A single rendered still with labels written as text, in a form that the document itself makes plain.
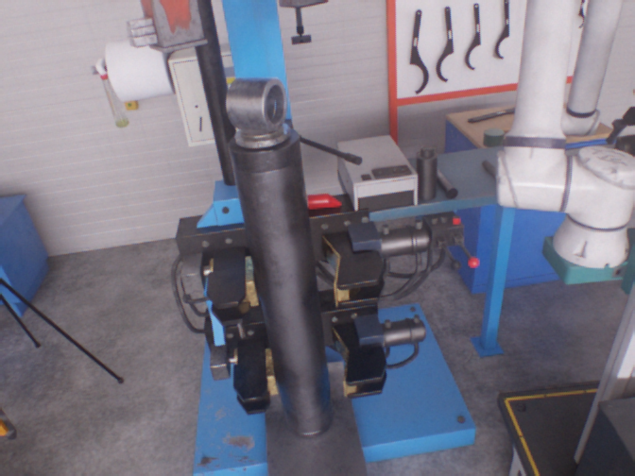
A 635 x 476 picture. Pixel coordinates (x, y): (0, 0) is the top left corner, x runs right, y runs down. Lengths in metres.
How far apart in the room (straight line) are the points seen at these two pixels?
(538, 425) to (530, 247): 1.25
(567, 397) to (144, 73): 2.18
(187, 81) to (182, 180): 1.60
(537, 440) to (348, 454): 0.73
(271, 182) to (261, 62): 0.54
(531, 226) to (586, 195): 1.62
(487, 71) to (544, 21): 2.39
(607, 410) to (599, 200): 0.56
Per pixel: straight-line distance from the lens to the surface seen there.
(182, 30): 1.27
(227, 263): 1.77
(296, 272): 1.60
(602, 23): 1.60
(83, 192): 3.96
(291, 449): 2.23
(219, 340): 2.03
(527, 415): 2.15
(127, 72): 2.27
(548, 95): 1.40
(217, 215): 1.82
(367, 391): 1.98
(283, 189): 1.44
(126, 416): 2.77
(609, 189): 1.38
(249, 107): 1.37
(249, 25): 1.78
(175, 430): 2.61
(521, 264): 3.13
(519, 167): 1.37
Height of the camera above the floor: 2.00
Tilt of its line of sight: 32 degrees down
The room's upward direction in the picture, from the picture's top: 7 degrees counter-clockwise
